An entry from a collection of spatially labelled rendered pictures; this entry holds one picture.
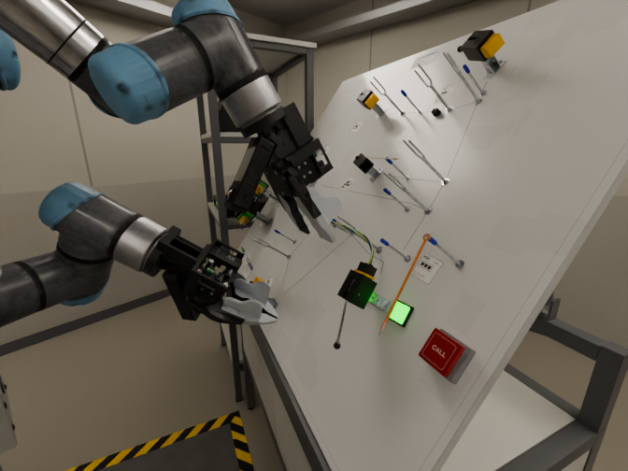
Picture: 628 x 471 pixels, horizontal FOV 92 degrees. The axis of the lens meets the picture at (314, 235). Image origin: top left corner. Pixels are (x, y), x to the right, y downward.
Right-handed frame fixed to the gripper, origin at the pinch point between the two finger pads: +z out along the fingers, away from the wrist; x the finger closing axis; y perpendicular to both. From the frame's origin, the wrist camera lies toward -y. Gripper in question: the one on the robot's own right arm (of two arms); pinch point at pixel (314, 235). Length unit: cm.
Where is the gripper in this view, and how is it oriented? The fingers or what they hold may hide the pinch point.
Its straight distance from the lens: 51.1
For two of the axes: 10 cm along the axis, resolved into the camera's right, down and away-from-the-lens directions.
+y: 7.5, -5.9, 3.0
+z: 4.6, 7.9, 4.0
